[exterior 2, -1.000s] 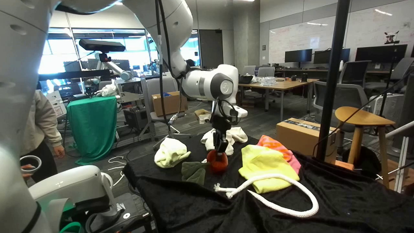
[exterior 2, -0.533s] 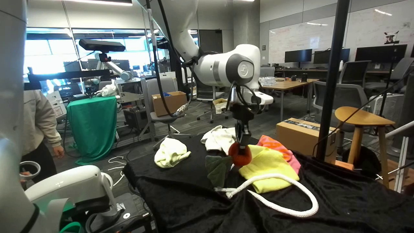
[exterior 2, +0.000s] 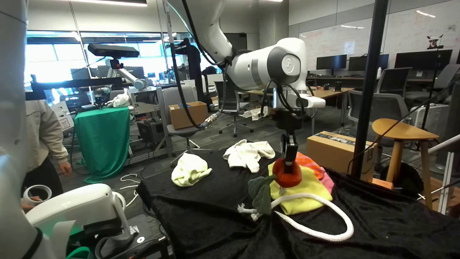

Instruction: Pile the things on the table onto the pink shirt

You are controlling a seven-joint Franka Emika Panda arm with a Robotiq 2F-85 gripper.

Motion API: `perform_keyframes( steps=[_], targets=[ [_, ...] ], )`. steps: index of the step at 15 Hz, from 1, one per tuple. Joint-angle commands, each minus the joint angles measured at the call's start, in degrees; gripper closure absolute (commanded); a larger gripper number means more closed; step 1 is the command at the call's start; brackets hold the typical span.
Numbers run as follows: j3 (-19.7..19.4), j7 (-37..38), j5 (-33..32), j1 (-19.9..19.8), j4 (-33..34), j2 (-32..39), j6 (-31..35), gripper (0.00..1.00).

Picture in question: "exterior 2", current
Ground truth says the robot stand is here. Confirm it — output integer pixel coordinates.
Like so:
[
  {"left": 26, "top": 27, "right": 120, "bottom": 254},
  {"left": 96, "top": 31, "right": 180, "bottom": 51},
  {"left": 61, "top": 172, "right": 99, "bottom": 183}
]
[{"left": 92, "top": 214, "right": 170, "bottom": 259}]

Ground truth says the camera on mount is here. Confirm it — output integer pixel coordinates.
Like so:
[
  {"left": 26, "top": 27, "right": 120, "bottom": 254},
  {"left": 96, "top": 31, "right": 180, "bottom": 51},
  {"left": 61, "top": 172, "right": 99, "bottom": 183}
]
[{"left": 87, "top": 43, "right": 140, "bottom": 71}]

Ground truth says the green covered table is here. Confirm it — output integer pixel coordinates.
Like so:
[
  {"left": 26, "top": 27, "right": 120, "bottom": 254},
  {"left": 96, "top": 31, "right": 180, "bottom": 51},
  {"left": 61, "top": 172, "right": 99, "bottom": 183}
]
[{"left": 74, "top": 106, "right": 131, "bottom": 184}]

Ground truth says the wooden desk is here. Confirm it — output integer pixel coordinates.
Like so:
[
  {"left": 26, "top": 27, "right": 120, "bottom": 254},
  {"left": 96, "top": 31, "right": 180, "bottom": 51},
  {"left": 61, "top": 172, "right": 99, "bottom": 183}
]
[{"left": 247, "top": 86, "right": 355, "bottom": 136}]

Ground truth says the pale yellow towel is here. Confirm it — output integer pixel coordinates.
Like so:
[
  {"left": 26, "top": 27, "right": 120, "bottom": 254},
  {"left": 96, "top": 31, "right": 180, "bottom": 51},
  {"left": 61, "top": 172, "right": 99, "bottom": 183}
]
[{"left": 171, "top": 153, "right": 213, "bottom": 187}]

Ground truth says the thick white rope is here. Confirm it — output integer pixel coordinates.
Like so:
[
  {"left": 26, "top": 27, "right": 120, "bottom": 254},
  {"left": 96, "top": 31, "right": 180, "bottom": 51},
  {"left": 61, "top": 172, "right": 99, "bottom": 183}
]
[{"left": 237, "top": 192, "right": 355, "bottom": 242}]

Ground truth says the small picture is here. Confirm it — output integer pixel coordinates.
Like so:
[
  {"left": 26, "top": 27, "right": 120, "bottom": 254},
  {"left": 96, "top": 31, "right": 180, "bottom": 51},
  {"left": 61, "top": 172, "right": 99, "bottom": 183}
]
[{"left": 426, "top": 34, "right": 445, "bottom": 50}]

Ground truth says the group of grey office chairs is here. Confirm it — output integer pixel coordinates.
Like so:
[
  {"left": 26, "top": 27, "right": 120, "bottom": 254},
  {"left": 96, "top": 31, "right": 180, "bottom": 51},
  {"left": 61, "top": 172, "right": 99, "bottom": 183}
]
[{"left": 348, "top": 64, "right": 460, "bottom": 149}]

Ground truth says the row of monitors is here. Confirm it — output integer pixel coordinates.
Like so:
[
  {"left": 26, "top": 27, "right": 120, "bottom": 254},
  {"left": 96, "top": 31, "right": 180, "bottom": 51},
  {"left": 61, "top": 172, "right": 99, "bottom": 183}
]
[{"left": 316, "top": 49, "right": 460, "bottom": 72}]

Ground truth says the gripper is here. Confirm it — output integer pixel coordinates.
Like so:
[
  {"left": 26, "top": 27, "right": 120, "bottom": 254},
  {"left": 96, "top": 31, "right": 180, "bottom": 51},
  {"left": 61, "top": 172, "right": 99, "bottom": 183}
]
[{"left": 275, "top": 107, "right": 303, "bottom": 169}]

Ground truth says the black pole stand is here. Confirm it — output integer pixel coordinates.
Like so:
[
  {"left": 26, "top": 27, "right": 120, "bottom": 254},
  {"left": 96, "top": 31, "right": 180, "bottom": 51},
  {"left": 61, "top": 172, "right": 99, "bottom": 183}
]
[{"left": 350, "top": 0, "right": 391, "bottom": 180}]

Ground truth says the red plush vegetable toy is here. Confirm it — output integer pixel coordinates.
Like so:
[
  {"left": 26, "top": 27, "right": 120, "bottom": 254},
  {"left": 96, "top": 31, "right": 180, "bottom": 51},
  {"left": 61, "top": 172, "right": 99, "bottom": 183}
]
[{"left": 248, "top": 158, "right": 303, "bottom": 216}]

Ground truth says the orange block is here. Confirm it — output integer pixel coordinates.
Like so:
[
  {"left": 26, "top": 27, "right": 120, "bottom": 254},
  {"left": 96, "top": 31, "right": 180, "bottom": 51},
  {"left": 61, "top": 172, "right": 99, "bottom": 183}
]
[{"left": 371, "top": 177, "right": 395, "bottom": 191}]

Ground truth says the grey chair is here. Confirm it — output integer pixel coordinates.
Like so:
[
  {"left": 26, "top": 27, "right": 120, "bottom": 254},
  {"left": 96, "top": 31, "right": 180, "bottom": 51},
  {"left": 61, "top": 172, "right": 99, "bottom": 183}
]
[{"left": 157, "top": 86, "right": 213, "bottom": 167}]

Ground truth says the black mesh office chair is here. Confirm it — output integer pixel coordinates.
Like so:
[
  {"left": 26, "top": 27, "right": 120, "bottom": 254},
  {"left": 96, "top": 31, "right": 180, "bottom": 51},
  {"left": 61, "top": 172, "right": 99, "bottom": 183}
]
[{"left": 214, "top": 80, "right": 254, "bottom": 138}]

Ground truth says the yellow shirt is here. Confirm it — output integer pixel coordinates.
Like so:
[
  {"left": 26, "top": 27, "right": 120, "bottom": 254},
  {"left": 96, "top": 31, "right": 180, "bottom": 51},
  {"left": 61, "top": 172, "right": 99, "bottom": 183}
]
[{"left": 268, "top": 163, "right": 334, "bottom": 216}]

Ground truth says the crumpled white cloth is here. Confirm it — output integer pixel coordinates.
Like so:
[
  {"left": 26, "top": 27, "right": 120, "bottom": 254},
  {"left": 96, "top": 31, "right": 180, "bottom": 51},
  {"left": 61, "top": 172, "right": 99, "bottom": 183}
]
[{"left": 106, "top": 89, "right": 131, "bottom": 108}]

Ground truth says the window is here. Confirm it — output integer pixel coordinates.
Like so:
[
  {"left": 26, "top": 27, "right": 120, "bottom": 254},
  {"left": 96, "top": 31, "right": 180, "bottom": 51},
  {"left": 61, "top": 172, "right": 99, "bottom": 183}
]
[{"left": 24, "top": 30, "right": 225, "bottom": 95}]

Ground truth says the whiteboard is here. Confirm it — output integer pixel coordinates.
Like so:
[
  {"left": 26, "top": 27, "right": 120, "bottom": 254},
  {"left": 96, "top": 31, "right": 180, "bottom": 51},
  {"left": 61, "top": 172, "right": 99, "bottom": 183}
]
[{"left": 299, "top": 0, "right": 460, "bottom": 72}]

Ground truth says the white metal frame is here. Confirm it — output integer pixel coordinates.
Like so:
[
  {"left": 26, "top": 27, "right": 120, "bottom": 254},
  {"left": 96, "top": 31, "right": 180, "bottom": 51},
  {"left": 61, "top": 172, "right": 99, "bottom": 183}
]
[{"left": 427, "top": 134, "right": 460, "bottom": 215}]

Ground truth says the black table cloth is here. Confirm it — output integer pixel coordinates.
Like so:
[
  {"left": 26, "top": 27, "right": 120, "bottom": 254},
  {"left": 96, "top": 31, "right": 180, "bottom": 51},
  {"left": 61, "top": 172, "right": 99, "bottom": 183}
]
[{"left": 136, "top": 147, "right": 460, "bottom": 259}]

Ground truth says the hand controller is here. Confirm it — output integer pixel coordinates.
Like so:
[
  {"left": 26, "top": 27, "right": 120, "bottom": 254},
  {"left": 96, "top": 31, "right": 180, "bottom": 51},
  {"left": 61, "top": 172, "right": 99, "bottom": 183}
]
[{"left": 23, "top": 184, "right": 53, "bottom": 206}]

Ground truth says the wooden stool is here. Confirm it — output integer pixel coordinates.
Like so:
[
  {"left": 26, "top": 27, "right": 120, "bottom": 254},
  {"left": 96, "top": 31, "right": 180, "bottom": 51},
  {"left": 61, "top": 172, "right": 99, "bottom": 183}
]
[{"left": 372, "top": 118, "right": 440, "bottom": 210}]

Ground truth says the pink shirt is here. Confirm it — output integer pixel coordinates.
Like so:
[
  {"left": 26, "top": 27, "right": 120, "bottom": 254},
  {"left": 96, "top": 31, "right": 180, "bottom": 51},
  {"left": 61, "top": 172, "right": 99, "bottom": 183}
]
[{"left": 316, "top": 168, "right": 335, "bottom": 195}]

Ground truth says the black equipment case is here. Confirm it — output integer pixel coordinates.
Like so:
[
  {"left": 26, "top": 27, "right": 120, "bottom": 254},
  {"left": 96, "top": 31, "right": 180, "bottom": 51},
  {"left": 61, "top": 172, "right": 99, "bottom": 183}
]
[{"left": 136, "top": 118, "right": 163, "bottom": 147}]

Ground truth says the open cardboard box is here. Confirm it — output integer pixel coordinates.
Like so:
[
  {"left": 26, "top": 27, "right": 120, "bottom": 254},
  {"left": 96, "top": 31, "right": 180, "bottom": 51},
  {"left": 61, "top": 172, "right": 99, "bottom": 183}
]
[{"left": 169, "top": 101, "right": 209, "bottom": 130}]

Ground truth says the black bag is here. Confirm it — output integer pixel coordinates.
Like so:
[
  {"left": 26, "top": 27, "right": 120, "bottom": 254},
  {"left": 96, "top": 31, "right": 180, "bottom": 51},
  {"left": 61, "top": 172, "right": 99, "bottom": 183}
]
[{"left": 380, "top": 162, "right": 425, "bottom": 197}]

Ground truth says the white rag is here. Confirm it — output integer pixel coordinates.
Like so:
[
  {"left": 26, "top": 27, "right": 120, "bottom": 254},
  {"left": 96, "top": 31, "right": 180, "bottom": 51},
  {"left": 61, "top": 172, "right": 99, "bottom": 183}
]
[{"left": 241, "top": 106, "right": 269, "bottom": 121}]

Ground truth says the person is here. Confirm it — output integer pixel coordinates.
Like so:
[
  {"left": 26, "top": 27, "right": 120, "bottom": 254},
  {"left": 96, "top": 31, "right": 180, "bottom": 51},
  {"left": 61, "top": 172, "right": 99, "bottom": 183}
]
[{"left": 20, "top": 100, "right": 73, "bottom": 213}]

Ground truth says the orange cloth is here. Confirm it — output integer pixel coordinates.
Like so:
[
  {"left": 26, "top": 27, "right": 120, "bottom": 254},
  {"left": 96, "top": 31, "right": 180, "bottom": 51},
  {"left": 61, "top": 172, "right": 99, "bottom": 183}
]
[{"left": 295, "top": 151, "right": 326, "bottom": 180}]

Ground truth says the white cable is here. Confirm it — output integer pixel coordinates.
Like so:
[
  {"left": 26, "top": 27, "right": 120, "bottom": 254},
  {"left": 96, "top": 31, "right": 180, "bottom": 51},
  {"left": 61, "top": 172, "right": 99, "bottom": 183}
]
[{"left": 119, "top": 173, "right": 141, "bottom": 208}]

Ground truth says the large cardboard box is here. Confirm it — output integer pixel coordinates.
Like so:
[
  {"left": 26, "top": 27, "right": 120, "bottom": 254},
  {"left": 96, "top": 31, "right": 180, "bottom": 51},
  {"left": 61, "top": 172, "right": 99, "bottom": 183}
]
[{"left": 306, "top": 130, "right": 378, "bottom": 182}]

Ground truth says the white air purifier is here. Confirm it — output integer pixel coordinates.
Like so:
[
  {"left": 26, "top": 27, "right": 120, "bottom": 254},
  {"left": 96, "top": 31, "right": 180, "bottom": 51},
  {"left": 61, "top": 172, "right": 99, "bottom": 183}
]
[{"left": 409, "top": 104, "right": 450, "bottom": 136}]

